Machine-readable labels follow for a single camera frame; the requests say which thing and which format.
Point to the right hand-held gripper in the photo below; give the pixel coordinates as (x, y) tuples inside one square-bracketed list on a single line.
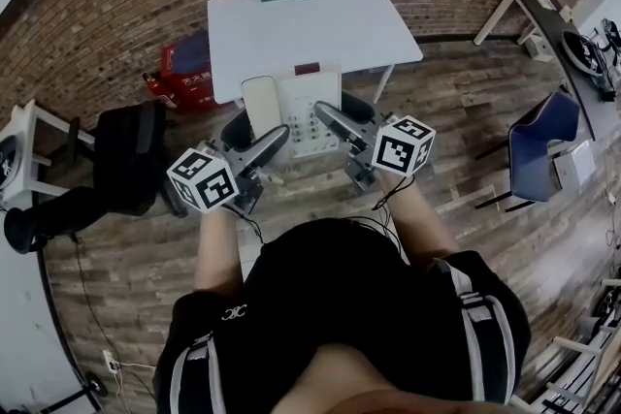
[(400, 145)]

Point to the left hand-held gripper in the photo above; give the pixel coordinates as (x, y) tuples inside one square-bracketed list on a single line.
[(206, 181)]

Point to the white telephone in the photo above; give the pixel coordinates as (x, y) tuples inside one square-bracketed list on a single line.
[(310, 87)]

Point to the person's left forearm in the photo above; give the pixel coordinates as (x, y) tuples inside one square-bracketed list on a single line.
[(217, 252)]

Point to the person's right forearm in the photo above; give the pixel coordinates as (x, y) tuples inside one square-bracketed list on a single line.
[(419, 223)]

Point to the person's left hand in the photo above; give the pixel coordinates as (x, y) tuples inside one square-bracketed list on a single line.
[(271, 178)]

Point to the red fire extinguisher box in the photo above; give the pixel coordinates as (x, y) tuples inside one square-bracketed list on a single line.
[(191, 87)]

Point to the red fire extinguisher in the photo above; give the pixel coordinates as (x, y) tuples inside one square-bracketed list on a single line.
[(157, 87)]

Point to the black office chair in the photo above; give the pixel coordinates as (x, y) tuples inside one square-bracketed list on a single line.
[(126, 150)]

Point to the person's black shirt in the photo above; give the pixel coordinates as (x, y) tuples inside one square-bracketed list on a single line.
[(349, 286)]

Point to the blue chair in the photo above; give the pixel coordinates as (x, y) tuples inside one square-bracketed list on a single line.
[(538, 150)]

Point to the white box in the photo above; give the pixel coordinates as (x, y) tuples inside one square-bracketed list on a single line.
[(538, 47), (575, 165)]

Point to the dark desk with white legs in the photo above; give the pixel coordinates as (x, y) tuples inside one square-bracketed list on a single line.
[(548, 22)]

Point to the small white side table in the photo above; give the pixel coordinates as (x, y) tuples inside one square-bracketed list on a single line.
[(29, 121)]

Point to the round black device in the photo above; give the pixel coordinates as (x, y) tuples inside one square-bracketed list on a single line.
[(581, 52)]

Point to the white power strip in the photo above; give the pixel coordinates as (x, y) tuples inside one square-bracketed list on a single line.
[(110, 361)]

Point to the black stand base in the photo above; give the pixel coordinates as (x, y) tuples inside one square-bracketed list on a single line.
[(92, 385)]

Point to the white metal rack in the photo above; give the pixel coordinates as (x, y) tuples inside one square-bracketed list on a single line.
[(587, 354)]

